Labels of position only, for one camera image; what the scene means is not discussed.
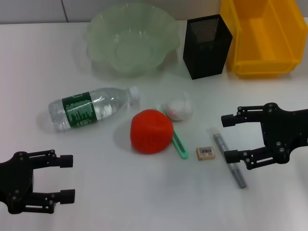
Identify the mint green utility knife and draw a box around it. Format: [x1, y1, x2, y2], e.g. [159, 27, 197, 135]
[155, 103, 190, 160]

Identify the grey marker pen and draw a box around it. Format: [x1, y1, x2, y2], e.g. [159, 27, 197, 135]
[208, 128, 247, 189]

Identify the orange red foam fruit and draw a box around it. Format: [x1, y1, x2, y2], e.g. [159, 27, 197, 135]
[130, 109, 174, 154]

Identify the white paper ball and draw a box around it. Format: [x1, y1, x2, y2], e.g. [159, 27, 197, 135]
[165, 92, 194, 122]

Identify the black mesh pen holder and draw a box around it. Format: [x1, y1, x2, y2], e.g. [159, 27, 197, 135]
[182, 13, 233, 80]

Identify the yellow plastic storage bin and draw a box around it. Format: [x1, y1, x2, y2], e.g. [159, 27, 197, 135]
[219, 0, 308, 79]

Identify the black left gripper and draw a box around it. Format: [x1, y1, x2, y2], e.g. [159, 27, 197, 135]
[0, 149, 76, 214]

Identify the clear water bottle green label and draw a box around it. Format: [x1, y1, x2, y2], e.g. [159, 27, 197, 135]
[48, 86, 141, 132]

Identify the beige eraser with barcode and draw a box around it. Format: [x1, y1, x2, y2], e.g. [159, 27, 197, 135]
[196, 146, 217, 161]

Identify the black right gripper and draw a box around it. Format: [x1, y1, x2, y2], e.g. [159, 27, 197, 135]
[220, 103, 308, 171]

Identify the pale green glass fruit bowl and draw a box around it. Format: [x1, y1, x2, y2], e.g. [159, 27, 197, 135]
[84, 2, 181, 78]

